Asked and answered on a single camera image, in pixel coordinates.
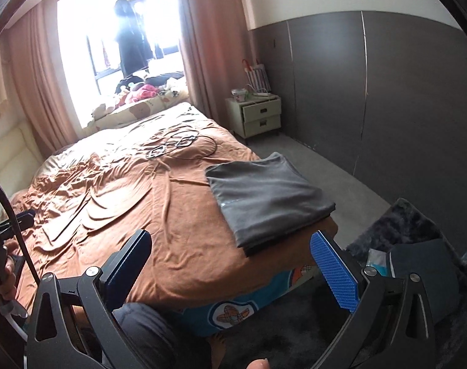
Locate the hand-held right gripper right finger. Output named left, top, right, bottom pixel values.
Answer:
left=309, top=229, right=438, bottom=369

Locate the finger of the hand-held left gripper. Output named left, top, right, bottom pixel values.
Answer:
left=10, top=209, right=36, bottom=233

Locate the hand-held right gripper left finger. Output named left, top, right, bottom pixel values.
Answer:
left=26, top=229, right=153, bottom=369

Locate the grey t-shirt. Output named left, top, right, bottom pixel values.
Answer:
left=205, top=152, right=336, bottom=250

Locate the person's left hand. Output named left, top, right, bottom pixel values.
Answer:
left=0, top=238, right=27, bottom=304

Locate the light blue packet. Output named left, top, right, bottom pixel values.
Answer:
left=366, top=249, right=393, bottom=277

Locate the folded black garment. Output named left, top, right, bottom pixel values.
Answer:
left=241, top=211, right=337, bottom=258

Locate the orange-brown blanket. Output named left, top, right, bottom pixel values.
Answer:
left=9, top=117, right=339, bottom=312

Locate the person's leg in patterned pants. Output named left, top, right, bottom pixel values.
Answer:
left=112, top=302, right=226, bottom=369

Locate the white tube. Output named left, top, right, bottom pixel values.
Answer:
left=0, top=300, right=29, bottom=339

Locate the dark shaggy rug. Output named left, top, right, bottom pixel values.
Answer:
left=210, top=198, right=467, bottom=369

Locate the blue cartoon bed sheet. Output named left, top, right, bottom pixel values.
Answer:
left=180, top=265, right=319, bottom=337

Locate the pink curtain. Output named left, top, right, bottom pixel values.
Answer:
left=166, top=0, right=253, bottom=124
left=5, top=0, right=88, bottom=158

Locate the beige bed sheet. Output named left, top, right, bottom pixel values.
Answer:
left=34, top=102, right=213, bottom=179

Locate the bear print pillow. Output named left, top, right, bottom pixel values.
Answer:
left=85, top=92, right=190, bottom=127

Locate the pile of plush toys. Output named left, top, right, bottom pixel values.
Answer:
left=91, top=73, right=188, bottom=114

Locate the white nightstand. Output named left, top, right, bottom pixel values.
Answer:
left=225, top=93, right=282, bottom=141

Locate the window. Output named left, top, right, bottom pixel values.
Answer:
left=57, top=0, right=186, bottom=129

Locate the large dark hanging garment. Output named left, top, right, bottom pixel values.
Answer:
left=114, top=0, right=153, bottom=77

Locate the thick black gripper cable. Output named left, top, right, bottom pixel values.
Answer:
left=0, top=171, right=42, bottom=285

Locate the thin black cable with frames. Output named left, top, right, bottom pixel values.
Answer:
left=146, top=131, right=219, bottom=161

